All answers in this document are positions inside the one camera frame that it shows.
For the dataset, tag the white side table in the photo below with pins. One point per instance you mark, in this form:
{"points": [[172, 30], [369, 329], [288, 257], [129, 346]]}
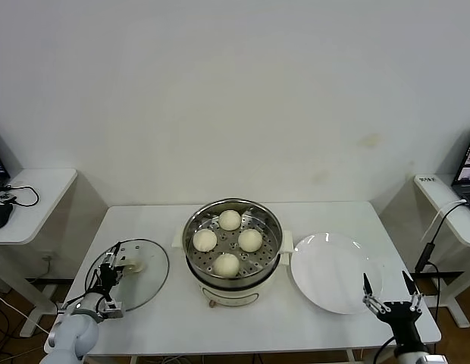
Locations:
{"points": [[439, 197], [41, 197]]}

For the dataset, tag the round glass pot lid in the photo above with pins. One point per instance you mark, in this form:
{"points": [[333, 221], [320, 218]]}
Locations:
{"points": [[144, 288]]}

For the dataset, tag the perforated steel steamer basket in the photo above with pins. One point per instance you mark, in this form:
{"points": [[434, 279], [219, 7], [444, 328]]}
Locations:
{"points": [[265, 250]]}

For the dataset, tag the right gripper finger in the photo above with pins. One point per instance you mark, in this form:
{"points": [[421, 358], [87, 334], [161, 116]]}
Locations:
{"points": [[367, 290], [411, 289]]}

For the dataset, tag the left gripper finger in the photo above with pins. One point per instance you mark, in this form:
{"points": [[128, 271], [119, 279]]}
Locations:
{"points": [[120, 266], [113, 255]]}

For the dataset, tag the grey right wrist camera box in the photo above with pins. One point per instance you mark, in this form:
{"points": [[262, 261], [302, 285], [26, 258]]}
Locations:
{"points": [[434, 359]]}

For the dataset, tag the black computer mouse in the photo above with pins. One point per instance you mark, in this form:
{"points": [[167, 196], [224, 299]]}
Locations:
{"points": [[0, 218]]}

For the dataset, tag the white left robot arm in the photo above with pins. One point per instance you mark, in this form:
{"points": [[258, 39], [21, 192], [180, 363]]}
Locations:
{"points": [[74, 337]]}

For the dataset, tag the white steamed baozi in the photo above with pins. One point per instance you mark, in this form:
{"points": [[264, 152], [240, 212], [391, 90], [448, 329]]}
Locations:
{"points": [[250, 240], [226, 264], [230, 220], [204, 239]]}

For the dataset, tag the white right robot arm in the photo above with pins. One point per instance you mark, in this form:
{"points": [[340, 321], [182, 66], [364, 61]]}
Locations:
{"points": [[407, 347]]}

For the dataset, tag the round white plate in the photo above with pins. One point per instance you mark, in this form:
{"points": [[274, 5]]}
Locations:
{"points": [[333, 273]]}

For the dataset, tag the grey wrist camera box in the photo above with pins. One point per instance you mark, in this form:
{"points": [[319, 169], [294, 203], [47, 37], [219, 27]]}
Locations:
{"points": [[434, 359], [113, 310]]}

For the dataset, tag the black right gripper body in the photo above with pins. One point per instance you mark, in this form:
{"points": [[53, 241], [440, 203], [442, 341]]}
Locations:
{"points": [[400, 316]]}

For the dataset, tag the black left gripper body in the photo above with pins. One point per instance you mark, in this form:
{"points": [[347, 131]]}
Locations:
{"points": [[108, 277]]}

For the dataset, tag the black open laptop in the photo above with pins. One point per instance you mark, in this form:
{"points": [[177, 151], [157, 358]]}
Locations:
{"points": [[468, 182], [0, 167]]}

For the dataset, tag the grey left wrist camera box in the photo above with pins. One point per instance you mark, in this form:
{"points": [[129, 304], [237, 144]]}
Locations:
{"points": [[113, 310]]}

